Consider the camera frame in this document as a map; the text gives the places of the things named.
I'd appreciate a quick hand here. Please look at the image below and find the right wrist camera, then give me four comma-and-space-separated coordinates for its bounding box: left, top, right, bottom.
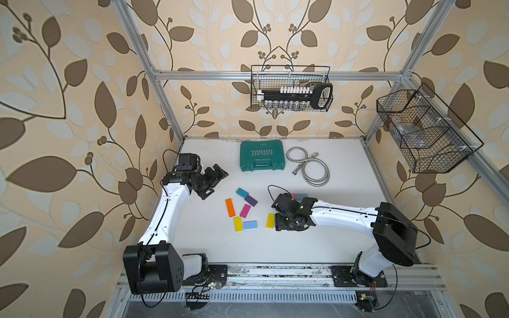
271, 193, 299, 217

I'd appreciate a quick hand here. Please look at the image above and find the yellow block lower left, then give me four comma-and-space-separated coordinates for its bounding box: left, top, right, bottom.
234, 217, 243, 232

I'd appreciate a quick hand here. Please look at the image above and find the clear plastic bag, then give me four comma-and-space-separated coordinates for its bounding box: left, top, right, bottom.
390, 116, 428, 148

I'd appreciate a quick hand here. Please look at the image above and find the centre black wire basket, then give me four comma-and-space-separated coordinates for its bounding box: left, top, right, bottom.
250, 64, 334, 113

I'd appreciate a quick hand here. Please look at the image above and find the right black wire basket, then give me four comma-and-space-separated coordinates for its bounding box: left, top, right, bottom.
376, 83, 484, 174

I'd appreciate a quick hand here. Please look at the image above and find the magenta block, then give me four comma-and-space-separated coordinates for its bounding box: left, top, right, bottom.
240, 204, 251, 219

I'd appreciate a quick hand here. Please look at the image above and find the black white socket set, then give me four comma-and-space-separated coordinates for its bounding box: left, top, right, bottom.
254, 83, 334, 112

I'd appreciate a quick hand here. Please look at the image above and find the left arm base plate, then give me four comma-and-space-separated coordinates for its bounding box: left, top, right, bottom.
175, 264, 228, 290

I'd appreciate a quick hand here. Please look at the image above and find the orange long block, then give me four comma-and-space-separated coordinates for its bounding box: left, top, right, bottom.
225, 198, 236, 217

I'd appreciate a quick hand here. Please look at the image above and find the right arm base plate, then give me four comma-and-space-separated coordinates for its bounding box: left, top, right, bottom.
330, 266, 388, 288

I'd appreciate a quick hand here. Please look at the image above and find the coiled metal shower hose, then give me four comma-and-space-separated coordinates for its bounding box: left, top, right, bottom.
286, 146, 331, 188

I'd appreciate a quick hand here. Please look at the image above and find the black wire basket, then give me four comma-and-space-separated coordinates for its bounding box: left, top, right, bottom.
376, 83, 484, 174
250, 64, 334, 113

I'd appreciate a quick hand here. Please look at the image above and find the teal block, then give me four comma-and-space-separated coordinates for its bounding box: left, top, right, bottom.
236, 188, 249, 199

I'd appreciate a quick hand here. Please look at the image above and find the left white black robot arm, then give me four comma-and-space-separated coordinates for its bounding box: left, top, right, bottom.
123, 164, 229, 295

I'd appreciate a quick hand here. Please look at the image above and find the aluminium front rail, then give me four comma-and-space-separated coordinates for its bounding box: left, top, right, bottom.
209, 263, 446, 292

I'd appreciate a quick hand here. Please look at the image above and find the light blue block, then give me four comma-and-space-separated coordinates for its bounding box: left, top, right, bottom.
295, 193, 308, 201
243, 221, 258, 230

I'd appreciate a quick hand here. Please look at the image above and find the purple block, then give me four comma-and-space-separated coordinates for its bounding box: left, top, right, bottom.
245, 195, 258, 207

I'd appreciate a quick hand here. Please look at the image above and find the light blue flat block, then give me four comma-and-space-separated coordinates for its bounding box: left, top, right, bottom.
243, 221, 258, 230

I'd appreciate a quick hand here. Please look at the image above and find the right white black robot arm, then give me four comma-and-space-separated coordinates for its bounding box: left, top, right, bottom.
272, 193, 418, 286

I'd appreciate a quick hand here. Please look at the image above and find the short yellow block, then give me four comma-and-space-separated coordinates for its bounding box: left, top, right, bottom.
266, 214, 275, 229

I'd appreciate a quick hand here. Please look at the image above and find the green plastic tool case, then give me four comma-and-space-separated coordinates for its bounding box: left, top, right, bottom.
240, 140, 286, 172

